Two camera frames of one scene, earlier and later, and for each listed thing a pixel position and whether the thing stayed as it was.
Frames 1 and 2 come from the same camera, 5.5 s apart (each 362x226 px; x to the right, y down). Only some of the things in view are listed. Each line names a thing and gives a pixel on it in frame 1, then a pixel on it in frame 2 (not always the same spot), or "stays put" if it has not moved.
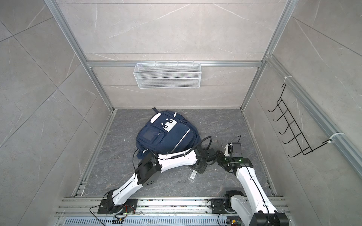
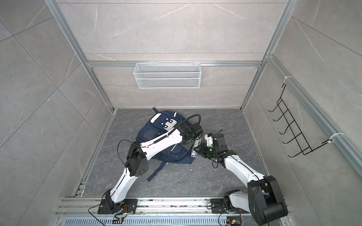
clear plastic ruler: [192, 174] to [197, 142]
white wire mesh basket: [168, 75] stays put
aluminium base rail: [79, 211] stays put
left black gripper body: [203, 168] to [190, 143]
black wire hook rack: [304, 146] stays put
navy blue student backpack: [166, 132] stays put
